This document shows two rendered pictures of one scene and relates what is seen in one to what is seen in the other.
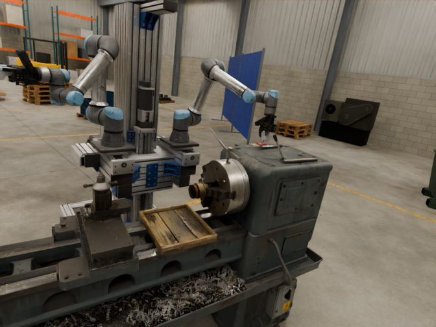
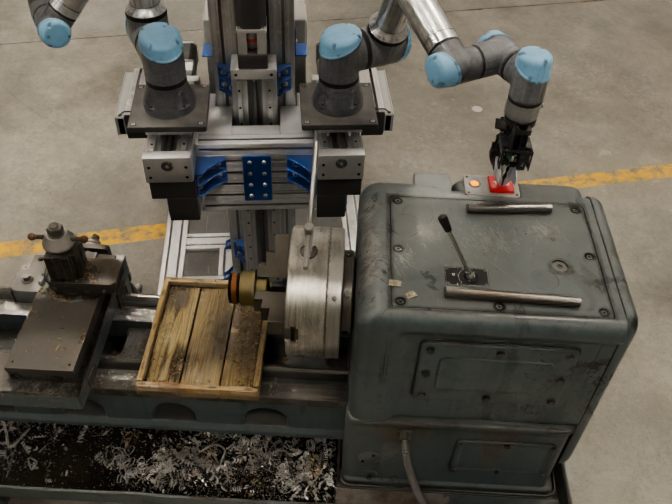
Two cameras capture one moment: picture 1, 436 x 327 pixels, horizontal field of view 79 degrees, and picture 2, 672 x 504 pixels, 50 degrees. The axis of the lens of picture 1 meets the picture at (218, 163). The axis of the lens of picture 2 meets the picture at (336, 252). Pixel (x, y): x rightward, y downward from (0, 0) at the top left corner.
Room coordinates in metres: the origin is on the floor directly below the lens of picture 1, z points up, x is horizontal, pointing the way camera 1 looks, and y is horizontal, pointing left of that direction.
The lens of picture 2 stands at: (0.47, -0.76, 2.40)
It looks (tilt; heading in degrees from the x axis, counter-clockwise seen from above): 45 degrees down; 35
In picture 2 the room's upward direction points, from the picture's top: 3 degrees clockwise
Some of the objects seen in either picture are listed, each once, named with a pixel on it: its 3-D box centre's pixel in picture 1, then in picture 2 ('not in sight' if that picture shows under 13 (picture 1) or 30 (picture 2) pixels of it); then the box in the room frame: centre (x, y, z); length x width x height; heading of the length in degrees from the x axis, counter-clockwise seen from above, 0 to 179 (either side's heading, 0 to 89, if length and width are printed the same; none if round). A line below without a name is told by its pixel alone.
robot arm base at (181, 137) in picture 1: (180, 134); (338, 88); (1.98, 0.32, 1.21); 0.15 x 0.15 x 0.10
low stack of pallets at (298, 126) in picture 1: (294, 128); not in sight; (9.36, -2.47, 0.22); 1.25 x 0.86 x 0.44; 142
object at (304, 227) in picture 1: (254, 260); (440, 433); (1.64, -0.36, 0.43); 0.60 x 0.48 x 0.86; 124
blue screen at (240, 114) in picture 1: (237, 94); not in sight; (8.35, -0.28, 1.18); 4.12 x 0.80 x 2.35; 11
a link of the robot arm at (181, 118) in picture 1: (181, 119); (341, 52); (1.98, 0.31, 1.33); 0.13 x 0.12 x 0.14; 153
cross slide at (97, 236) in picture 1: (102, 226); (66, 306); (1.06, 0.49, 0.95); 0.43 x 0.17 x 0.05; 34
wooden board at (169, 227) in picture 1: (176, 225); (209, 335); (1.25, 0.18, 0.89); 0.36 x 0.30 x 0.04; 34
